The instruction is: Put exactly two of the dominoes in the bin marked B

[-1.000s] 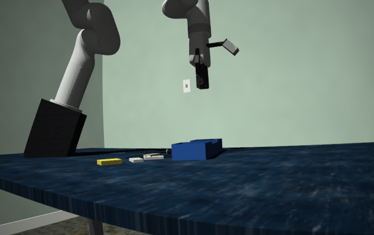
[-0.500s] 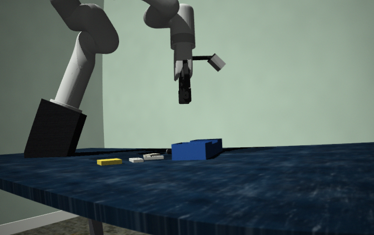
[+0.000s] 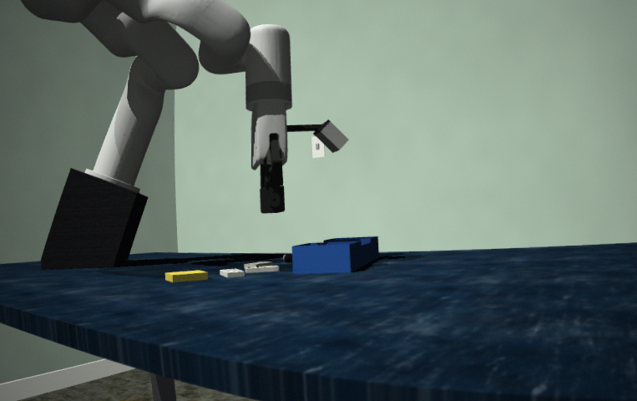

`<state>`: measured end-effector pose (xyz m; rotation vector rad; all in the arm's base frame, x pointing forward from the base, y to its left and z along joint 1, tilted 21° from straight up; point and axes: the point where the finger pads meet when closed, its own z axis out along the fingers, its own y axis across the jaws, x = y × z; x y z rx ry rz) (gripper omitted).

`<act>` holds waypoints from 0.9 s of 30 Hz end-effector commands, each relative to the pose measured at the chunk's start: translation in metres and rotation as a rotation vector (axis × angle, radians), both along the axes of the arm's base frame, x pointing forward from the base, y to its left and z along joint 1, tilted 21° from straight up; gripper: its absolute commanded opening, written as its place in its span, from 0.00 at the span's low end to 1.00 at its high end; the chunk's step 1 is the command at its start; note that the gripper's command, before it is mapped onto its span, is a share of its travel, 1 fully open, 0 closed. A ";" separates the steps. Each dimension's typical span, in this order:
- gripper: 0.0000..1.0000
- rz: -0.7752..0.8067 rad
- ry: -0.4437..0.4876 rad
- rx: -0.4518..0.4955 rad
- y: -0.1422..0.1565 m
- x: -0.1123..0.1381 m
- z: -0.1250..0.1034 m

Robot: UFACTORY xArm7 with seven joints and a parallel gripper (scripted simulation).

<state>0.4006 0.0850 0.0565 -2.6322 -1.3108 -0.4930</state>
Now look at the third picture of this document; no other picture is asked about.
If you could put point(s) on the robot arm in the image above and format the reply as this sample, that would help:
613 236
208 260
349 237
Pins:
227 46

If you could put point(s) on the blue rack of bins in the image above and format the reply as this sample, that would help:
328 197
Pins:
337 255

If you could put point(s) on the yellow sticky note pad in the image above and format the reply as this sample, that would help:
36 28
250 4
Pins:
186 276

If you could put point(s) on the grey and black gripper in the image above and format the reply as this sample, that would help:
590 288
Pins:
269 119

